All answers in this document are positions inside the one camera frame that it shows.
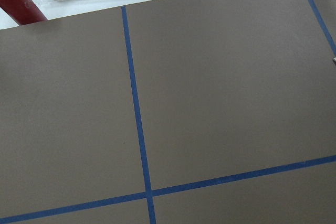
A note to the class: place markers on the red cylinder tube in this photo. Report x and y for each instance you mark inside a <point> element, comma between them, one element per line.
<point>23,12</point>

